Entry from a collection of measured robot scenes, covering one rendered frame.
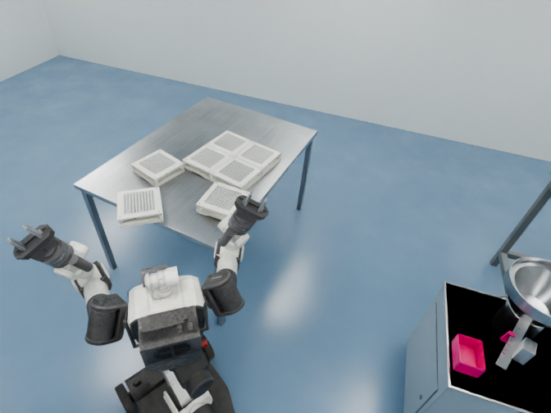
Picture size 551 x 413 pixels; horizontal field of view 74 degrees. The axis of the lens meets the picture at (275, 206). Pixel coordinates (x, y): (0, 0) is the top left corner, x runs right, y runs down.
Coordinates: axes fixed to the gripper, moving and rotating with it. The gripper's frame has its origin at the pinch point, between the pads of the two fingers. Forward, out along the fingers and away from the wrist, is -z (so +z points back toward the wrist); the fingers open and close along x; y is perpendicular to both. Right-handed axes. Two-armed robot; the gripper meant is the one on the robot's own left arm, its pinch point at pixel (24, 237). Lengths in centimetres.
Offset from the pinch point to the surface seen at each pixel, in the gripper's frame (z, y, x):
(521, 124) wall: 290, 95, 416
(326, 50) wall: 239, -140, 329
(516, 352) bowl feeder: 93, 147, 97
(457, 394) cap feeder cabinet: 105, 140, 68
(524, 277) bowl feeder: 98, 136, 135
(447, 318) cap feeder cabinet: 115, 121, 98
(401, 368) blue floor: 187, 127, 74
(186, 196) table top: 107, -40, 56
